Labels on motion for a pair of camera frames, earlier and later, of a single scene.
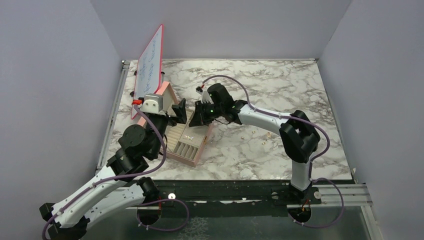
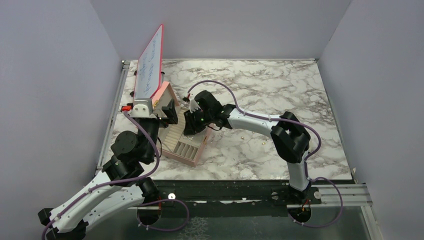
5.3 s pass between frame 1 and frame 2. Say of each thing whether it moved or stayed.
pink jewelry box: stayed
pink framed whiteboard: stayed
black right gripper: moved
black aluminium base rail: stayed
